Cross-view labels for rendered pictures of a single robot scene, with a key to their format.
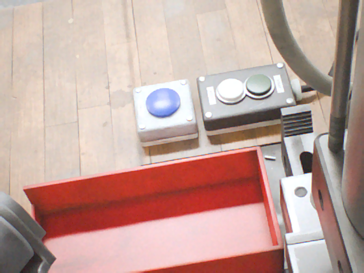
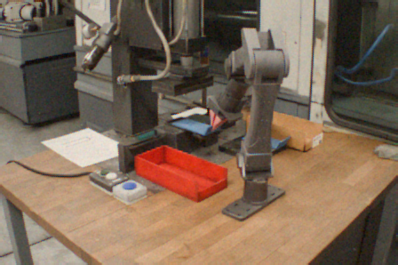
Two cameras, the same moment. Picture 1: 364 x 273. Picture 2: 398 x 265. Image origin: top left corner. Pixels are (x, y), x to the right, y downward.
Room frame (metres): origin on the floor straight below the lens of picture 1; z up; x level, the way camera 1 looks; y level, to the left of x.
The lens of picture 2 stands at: (1.22, 0.85, 1.48)
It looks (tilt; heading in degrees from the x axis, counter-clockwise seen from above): 20 degrees down; 220
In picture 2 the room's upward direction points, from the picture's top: straight up
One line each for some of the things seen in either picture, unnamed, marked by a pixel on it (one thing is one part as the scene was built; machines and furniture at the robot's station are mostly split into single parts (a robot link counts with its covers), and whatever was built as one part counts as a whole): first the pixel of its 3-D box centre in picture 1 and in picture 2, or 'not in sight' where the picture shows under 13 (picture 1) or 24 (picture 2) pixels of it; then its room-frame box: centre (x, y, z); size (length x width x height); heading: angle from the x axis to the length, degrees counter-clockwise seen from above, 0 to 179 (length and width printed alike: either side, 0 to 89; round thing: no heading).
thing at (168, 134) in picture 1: (166, 118); (130, 196); (0.52, 0.01, 0.90); 0.07 x 0.07 x 0.06; 87
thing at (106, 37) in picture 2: not in sight; (102, 42); (0.27, -0.39, 1.25); 0.19 x 0.07 x 0.19; 177
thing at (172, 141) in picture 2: not in sight; (187, 136); (0.16, -0.11, 0.94); 0.20 x 0.10 x 0.07; 177
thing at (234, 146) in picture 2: not in sight; (253, 147); (0.04, 0.08, 0.91); 0.17 x 0.16 x 0.02; 177
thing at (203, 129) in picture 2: not in sight; (197, 123); (0.17, -0.05, 1.00); 0.15 x 0.07 x 0.03; 88
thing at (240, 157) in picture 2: not in sight; (255, 164); (0.33, 0.28, 1.00); 0.09 x 0.06 x 0.06; 137
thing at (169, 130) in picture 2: not in sight; (187, 124); (0.16, -0.11, 0.98); 0.20 x 0.10 x 0.01; 177
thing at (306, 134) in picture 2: not in sight; (284, 130); (-0.12, 0.11, 0.93); 0.25 x 0.13 x 0.08; 87
